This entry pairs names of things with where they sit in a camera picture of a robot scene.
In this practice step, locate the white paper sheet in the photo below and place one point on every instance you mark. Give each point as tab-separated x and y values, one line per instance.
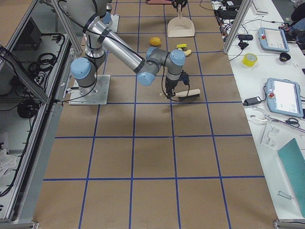
275	136

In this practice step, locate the teach pendant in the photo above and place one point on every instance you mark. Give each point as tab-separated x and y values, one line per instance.
272	40
283	97

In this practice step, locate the white plastic dustpan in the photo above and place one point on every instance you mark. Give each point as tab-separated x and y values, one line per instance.
180	26

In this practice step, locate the white hand brush black bristles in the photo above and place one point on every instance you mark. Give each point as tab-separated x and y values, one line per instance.
186	94

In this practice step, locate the orange yellow potato lump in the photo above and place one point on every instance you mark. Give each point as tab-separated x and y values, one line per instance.
155	41

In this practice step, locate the teal board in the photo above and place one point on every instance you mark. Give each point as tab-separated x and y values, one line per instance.
294	165

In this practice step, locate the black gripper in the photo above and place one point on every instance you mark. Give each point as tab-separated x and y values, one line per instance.
178	3
170	85

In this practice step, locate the black power adapter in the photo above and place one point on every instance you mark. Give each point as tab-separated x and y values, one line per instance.
252	101

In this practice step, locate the yellow green sponge piece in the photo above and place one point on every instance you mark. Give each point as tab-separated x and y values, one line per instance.
181	46

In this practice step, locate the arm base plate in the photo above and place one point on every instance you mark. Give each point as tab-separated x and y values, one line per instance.
111	21
98	95

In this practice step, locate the yellow tape roll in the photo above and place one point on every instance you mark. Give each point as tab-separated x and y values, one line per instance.
249	60

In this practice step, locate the black scissors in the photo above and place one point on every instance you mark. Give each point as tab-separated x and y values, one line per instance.
293	122

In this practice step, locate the pale curved melon rind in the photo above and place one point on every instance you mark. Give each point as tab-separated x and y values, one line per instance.
187	52

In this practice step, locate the upper teach pendant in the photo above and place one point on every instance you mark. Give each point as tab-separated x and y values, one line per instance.
272	40

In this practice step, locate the aluminium frame post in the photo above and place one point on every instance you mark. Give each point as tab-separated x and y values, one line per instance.
236	25

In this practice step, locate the lower teach pendant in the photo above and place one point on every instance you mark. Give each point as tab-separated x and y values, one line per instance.
283	97

